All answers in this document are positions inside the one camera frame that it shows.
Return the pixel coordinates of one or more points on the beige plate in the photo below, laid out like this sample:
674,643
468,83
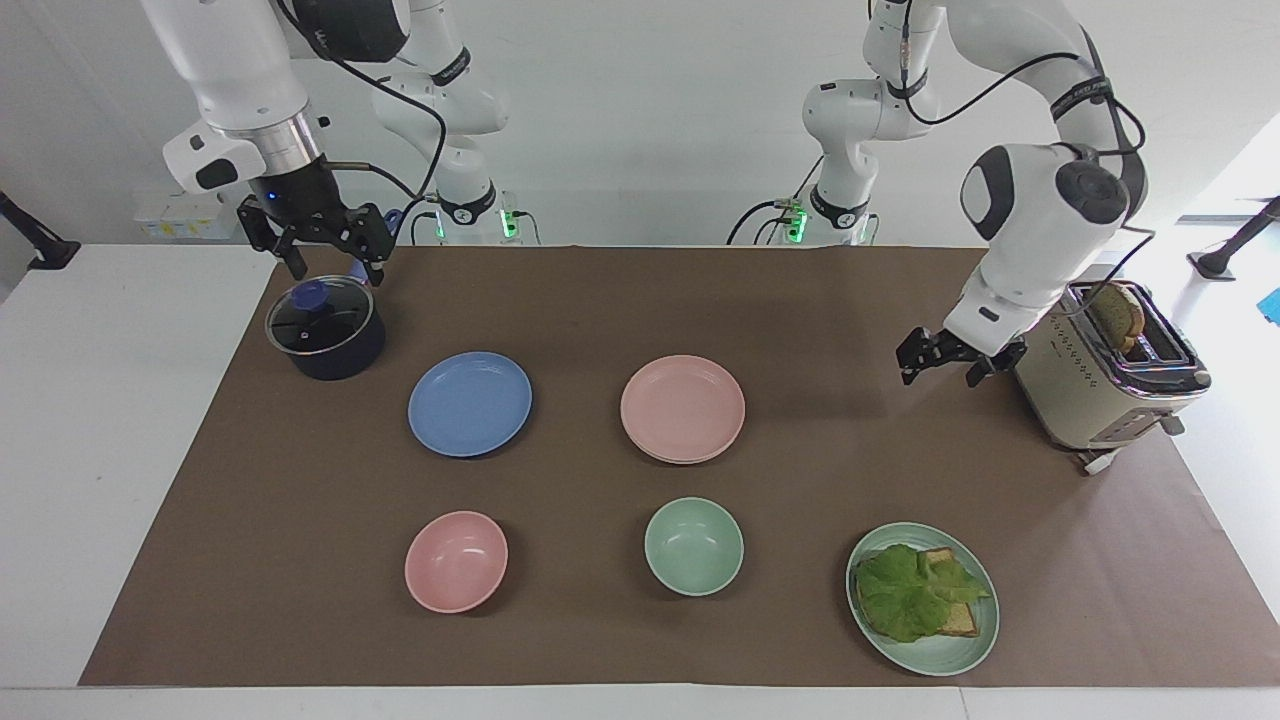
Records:
683,461

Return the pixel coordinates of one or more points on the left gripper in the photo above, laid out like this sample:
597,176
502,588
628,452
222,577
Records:
958,345

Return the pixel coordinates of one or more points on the pink bowl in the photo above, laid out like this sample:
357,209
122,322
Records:
456,561

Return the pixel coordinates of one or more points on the green bowl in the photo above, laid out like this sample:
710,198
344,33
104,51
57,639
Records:
694,546

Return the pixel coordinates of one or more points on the green lettuce leaf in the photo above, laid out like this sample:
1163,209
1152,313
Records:
905,595

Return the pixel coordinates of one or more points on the green plate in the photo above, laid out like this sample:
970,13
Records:
940,655

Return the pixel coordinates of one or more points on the toast slice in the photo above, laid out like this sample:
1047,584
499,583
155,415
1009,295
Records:
962,618

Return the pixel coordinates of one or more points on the dark blue pot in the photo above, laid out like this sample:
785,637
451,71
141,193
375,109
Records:
345,355

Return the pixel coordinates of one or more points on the bread slice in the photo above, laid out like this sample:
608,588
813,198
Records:
1118,315

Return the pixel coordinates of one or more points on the silver toaster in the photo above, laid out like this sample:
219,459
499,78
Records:
1085,400

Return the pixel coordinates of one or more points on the blue plate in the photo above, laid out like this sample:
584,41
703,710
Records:
470,404

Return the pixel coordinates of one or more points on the pink plate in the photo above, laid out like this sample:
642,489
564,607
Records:
682,405

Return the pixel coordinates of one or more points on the glass pot lid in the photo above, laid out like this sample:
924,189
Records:
318,315

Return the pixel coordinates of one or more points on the black stand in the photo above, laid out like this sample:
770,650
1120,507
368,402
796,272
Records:
1225,255
45,250

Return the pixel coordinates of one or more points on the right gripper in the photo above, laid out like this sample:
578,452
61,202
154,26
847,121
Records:
298,203

